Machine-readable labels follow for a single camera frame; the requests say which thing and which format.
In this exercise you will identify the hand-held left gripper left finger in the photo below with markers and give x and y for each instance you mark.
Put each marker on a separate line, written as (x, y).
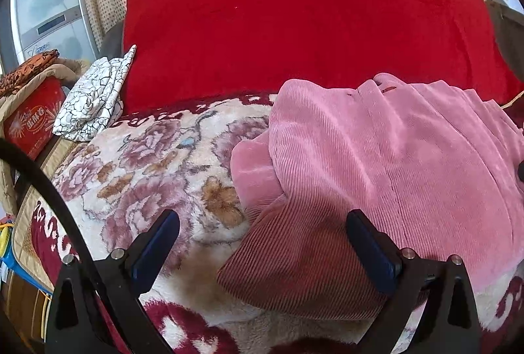
(157, 247)

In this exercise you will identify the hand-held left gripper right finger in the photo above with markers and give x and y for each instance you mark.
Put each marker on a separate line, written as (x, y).
(372, 251)

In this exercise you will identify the floral plush blanket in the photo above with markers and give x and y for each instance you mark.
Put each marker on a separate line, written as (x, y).
(143, 174)

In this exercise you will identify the blue yellow-lidded container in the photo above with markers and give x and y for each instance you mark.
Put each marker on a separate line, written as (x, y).
(7, 251)

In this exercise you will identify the black and white patterned cloth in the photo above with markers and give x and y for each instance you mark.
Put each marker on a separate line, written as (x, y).
(94, 100)

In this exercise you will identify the red cardboard box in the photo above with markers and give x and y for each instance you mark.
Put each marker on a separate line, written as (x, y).
(32, 120)

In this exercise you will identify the beige coat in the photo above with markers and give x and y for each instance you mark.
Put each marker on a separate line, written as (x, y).
(69, 67)

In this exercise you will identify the orange and black folded cloth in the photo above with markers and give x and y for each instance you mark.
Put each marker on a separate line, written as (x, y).
(24, 69)

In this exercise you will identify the red sofa cover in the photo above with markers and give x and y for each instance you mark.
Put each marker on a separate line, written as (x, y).
(286, 18)

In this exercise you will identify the brown framed panel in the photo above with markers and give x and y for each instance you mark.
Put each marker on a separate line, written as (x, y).
(509, 34)

